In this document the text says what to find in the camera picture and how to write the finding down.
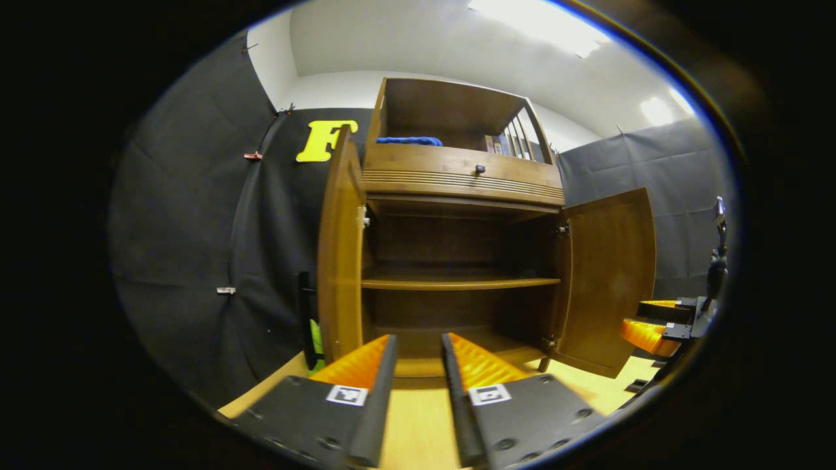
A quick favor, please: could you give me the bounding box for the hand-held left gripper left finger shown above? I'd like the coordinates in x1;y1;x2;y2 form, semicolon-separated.
232;334;399;469

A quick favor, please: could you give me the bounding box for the small ceiling light panel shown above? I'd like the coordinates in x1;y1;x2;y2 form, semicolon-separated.
640;85;696;126

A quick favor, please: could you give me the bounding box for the wooden drawer with black knob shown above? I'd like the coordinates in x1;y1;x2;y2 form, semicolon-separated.
363;143;565;196

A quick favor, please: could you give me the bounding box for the green toy animal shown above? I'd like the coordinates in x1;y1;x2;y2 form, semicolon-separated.
308;319;325;373

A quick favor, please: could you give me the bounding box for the black backdrop cloth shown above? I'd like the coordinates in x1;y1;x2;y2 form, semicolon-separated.
108;29;735;405

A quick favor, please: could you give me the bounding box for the wooden double-door shoe cabinet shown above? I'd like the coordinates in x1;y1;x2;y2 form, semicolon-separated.
362;77;566;379

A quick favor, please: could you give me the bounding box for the wooden cabinet door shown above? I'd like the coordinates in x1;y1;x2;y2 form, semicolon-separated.
549;187;657;379
298;124;370;373

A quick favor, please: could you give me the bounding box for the large ceiling light panel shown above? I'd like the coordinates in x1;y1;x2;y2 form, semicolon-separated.
467;0;611;58

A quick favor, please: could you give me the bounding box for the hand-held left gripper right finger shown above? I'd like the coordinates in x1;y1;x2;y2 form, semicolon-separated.
441;332;605;469

